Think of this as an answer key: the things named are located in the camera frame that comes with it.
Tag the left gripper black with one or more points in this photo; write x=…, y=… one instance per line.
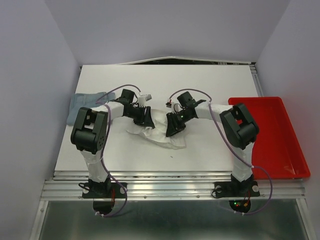
x=145, y=119

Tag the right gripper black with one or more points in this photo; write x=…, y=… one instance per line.
x=173, y=126

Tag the white skirt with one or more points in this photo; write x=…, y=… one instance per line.
x=157, y=135

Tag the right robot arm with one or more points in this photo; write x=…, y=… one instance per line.
x=238, y=130

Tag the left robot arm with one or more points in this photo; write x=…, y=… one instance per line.
x=90, y=133

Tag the folded light blue skirt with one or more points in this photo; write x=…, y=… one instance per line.
x=92, y=100

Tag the red plastic tray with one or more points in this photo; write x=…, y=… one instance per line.
x=276, y=148

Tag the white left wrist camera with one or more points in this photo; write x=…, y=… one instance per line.
x=143, y=98

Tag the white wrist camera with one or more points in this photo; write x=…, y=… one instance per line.
x=174, y=106
x=143, y=98

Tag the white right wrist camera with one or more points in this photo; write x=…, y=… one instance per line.
x=174, y=106

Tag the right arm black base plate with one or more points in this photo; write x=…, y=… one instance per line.
x=234, y=190

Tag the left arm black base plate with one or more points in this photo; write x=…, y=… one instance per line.
x=115, y=191

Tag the aluminium frame rail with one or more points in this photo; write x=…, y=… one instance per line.
x=156, y=186

